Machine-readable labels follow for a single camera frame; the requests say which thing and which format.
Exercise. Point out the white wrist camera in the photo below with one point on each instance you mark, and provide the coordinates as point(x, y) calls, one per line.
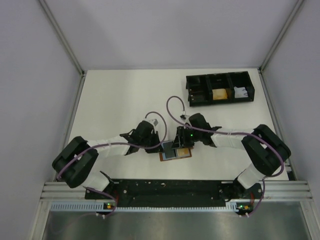
point(154, 122)
point(185, 119)

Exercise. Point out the aluminium corner post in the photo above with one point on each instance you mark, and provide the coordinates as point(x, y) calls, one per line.
point(60, 36)
point(298, 5)

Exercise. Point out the yellow credit card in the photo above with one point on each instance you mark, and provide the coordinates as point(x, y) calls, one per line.
point(219, 94)

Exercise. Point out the gold VIP credit card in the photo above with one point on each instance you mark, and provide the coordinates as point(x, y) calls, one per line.
point(183, 152)

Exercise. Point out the white card in tray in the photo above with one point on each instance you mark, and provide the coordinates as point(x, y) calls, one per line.
point(240, 92)

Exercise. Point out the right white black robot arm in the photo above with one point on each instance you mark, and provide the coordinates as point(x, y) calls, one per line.
point(264, 148)

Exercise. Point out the grey credit card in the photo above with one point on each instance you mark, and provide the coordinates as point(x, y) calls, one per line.
point(169, 152)

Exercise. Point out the black three-compartment organizer tray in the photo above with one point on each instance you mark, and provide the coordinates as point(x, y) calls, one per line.
point(200, 87)

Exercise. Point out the aluminium front frame rail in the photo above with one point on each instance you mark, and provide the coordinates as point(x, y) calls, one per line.
point(275, 191)

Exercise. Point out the brown leather card holder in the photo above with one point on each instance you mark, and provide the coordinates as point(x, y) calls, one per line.
point(176, 158)

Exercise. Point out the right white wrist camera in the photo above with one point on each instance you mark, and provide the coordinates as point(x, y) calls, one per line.
point(185, 119)

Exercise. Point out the right aluminium corner post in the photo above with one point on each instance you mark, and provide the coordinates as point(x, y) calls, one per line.
point(298, 5)

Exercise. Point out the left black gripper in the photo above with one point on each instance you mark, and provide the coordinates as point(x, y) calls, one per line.
point(154, 142)

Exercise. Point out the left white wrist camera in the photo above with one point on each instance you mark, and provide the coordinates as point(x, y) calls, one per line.
point(154, 122)

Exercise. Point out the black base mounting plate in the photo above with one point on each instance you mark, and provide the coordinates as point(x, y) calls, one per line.
point(179, 193)

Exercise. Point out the grey slotted cable duct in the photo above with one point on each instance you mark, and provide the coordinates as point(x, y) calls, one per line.
point(107, 207)

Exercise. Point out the left aluminium corner post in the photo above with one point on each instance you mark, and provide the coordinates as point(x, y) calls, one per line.
point(60, 36)

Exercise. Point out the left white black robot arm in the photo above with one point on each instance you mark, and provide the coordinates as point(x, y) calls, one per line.
point(79, 163)

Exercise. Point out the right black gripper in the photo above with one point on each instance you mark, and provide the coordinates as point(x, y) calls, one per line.
point(182, 137)

